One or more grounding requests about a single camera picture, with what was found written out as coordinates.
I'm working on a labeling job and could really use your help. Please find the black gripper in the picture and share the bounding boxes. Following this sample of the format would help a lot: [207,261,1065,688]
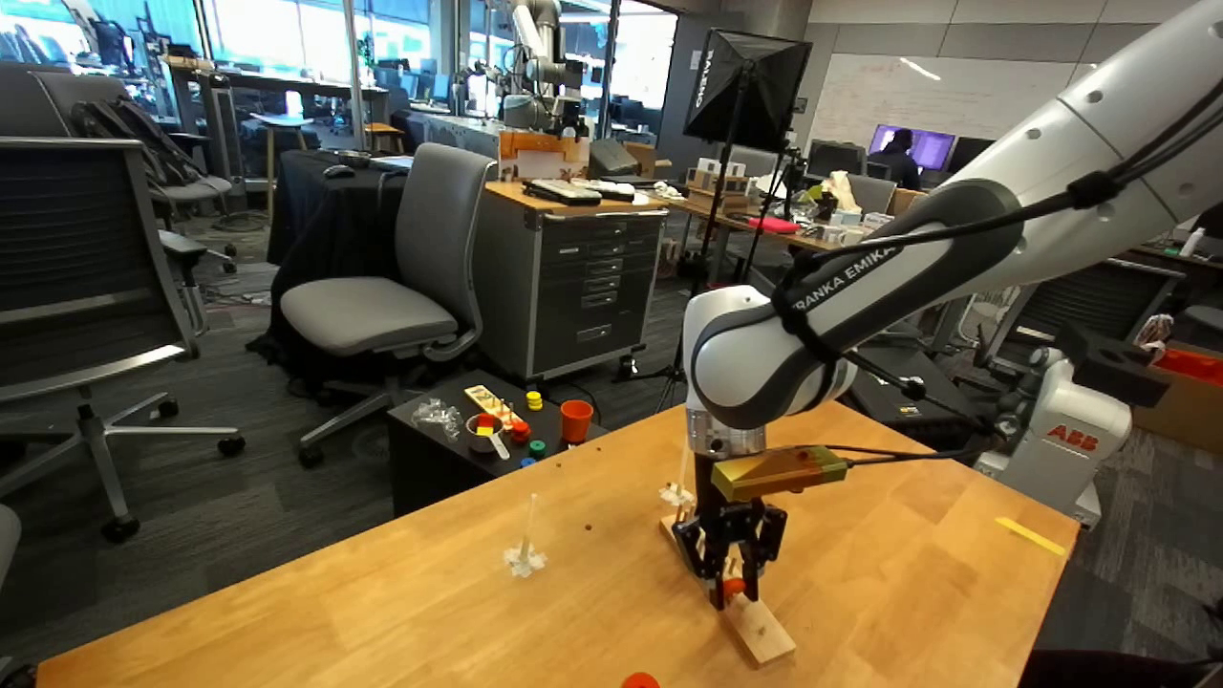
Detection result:
[670,490,793,608]

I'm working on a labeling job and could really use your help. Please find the white ABB robot base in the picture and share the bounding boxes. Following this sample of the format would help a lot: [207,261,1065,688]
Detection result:
[998,346,1139,528]

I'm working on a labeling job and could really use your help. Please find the wooden peg stand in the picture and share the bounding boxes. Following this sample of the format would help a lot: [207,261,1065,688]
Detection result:
[658,506,800,668]

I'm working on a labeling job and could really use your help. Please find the black softbox light stand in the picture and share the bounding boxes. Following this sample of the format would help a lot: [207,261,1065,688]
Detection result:
[654,27,816,387]

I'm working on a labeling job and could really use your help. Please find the orange plastic cup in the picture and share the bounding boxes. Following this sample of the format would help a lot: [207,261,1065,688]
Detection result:
[558,396,599,445]

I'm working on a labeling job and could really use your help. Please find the black case green label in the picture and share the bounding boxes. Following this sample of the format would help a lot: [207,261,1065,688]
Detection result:
[850,341,988,433]

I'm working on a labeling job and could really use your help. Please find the grey cabinet wooden top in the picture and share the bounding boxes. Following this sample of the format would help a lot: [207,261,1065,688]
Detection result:
[472,179,674,387]

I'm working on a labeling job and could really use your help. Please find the yellow tape strip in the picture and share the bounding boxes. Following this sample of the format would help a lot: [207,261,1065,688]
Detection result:
[990,510,1069,563]

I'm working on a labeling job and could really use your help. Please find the black storage crate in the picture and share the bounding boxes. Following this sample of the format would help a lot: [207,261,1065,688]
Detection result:
[386,369,603,521]

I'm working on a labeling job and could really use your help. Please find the clear plastic bag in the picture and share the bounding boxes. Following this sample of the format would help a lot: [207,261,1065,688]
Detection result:
[411,393,467,444]

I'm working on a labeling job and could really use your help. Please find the wooden office desk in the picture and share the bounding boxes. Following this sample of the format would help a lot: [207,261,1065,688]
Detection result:
[679,187,825,261]

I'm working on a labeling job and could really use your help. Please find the black keyboard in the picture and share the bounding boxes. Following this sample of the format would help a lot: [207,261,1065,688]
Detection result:
[519,175,603,211]

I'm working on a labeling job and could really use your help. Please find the black armchair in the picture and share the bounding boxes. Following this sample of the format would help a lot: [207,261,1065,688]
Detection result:
[1009,245,1190,387]

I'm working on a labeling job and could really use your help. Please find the grey office chair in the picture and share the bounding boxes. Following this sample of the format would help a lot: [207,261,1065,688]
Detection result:
[276,138,501,468]

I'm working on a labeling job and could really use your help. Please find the orange cardboard box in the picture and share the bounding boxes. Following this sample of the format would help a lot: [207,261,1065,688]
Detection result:
[493,127,595,182]

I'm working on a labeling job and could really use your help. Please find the purple screen monitor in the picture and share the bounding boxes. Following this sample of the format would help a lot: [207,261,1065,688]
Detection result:
[869,117,961,175]

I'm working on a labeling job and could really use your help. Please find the dark office chair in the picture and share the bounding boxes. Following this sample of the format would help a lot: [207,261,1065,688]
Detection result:
[30,69,244,277]

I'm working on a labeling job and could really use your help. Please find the black mesh office chair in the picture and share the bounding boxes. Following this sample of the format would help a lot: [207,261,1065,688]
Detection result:
[0,129,250,549]

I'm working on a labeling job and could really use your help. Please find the yellow-green wrist camera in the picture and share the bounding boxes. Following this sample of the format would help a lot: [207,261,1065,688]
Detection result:
[709,438,854,503]

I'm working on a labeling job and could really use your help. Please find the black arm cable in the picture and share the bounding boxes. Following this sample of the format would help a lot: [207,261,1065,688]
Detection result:
[769,71,1223,336]

